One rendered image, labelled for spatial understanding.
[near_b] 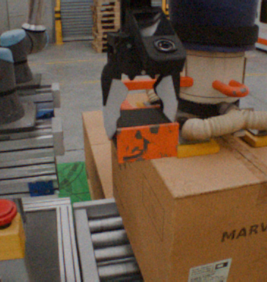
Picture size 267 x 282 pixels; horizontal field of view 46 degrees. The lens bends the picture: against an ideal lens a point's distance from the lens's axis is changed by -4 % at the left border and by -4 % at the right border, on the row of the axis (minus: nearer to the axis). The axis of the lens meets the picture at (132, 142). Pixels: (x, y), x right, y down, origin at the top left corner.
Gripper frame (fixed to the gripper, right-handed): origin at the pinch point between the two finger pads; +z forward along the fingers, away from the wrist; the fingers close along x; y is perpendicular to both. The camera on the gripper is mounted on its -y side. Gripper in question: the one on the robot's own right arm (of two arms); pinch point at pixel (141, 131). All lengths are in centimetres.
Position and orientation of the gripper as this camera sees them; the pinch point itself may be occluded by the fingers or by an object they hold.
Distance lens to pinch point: 47.8
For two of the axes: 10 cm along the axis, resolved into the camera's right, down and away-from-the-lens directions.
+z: 0.0, 9.0, 4.3
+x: -9.7, 1.0, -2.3
